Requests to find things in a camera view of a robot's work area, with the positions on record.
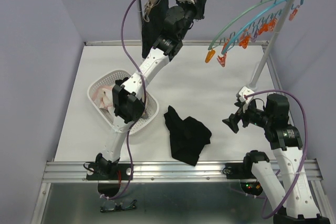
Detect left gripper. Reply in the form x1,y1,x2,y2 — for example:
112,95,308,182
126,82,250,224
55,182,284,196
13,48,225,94
175,0,205,40

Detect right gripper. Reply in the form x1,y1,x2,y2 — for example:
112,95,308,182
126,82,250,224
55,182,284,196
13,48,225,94
221,99,272,132

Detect green plastic clip hanger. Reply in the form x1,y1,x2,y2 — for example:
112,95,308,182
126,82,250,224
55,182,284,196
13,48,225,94
205,0,282,67

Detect black shorts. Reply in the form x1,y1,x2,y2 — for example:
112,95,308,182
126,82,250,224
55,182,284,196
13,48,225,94
164,106,212,166
141,0,169,59

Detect blue plastic clip hanger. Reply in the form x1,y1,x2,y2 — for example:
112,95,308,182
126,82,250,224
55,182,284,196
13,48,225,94
205,0,289,67

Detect white underwear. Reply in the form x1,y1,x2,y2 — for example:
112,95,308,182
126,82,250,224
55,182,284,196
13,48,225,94
90,85,114,115

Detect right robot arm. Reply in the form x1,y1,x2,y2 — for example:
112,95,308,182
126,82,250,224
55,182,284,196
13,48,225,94
223,89,330,223

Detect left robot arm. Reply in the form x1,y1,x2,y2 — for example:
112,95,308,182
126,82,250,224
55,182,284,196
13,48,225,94
84,0,207,181

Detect purple clothes peg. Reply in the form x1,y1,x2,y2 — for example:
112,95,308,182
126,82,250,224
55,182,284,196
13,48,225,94
251,31,258,42

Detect white perforated plastic basket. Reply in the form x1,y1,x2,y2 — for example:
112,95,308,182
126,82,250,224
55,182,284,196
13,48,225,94
87,70,159,135

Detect metal clothes rack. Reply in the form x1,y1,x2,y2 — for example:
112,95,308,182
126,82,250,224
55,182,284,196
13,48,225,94
141,0,304,90

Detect black eyeglasses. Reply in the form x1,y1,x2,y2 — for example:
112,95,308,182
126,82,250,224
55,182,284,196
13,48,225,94
100,199,138,214

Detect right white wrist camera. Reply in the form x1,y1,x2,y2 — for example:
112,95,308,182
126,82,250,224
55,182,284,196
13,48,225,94
236,86,254,113

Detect aluminium mounting rail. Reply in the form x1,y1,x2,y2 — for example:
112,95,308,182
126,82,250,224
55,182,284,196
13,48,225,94
43,159,322,183

